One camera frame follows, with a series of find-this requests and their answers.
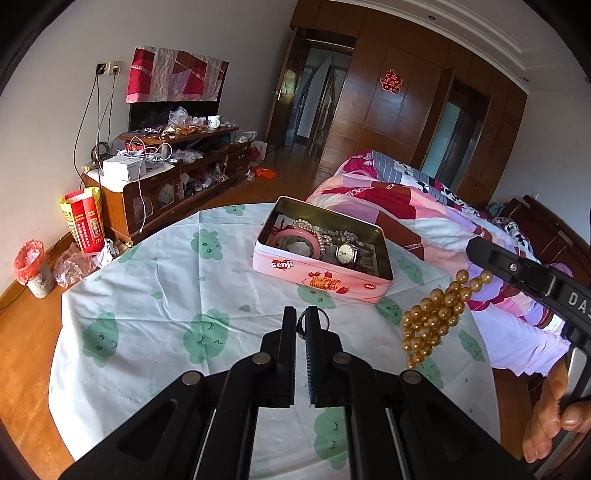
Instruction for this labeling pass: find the brown wooden wardrobe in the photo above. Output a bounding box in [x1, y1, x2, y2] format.
[288, 0, 527, 208]

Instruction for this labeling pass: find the metal folding rack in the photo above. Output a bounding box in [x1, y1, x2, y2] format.
[308, 53, 338, 158]

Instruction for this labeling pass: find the pink tin box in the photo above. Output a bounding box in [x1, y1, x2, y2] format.
[252, 196, 394, 305]

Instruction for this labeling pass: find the red and yellow sack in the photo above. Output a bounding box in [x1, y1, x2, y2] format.
[59, 187, 106, 254]

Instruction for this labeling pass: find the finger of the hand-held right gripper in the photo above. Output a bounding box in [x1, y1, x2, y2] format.
[465, 237, 557, 303]

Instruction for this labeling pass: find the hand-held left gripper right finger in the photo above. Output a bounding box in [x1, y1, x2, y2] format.
[302, 305, 536, 480]

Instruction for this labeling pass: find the pink patchwork quilt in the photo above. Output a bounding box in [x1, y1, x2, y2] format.
[307, 150, 573, 377]

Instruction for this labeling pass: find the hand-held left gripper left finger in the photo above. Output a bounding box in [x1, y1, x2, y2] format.
[59, 306, 298, 480]

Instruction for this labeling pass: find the thin silver bangle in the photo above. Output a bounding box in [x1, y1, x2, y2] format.
[296, 308, 330, 340]

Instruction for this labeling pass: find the wooden television cabinet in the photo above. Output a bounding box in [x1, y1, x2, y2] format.
[83, 124, 254, 247]

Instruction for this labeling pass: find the white tablecloth with green prints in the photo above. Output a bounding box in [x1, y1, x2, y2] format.
[48, 203, 502, 480]

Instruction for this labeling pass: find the wooden door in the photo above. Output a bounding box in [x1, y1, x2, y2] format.
[267, 34, 297, 148]

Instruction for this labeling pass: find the pink bangle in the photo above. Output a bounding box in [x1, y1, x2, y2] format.
[276, 229, 320, 259]

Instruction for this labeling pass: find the gold wrist watch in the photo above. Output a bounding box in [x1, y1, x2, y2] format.
[321, 242, 375, 269]

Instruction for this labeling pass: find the white pearl bracelet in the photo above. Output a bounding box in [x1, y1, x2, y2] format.
[292, 219, 334, 246]

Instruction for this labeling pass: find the white cardboard box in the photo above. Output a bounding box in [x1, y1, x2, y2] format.
[102, 155, 147, 181]

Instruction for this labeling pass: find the clear plastic bag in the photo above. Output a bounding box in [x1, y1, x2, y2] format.
[53, 240, 121, 288]

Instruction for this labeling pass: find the trash bin with red liner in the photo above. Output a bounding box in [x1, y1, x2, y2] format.
[13, 240, 55, 298]

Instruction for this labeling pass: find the black television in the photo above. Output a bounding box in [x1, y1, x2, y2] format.
[128, 99, 222, 134]

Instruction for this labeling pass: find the person's right hand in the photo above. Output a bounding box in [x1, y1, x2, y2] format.
[523, 357, 591, 463]

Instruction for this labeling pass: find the red and pink patchwork cloth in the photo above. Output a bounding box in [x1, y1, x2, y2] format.
[126, 45, 229, 103]

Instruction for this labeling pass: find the white charging cable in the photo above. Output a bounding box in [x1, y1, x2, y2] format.
[137, 161, 151, 234]

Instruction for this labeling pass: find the gold bead necklace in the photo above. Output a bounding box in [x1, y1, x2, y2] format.
[401, 270, 494, 369]

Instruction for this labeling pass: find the wooden headboard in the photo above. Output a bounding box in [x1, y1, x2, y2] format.
[501, 195, 578, 278]

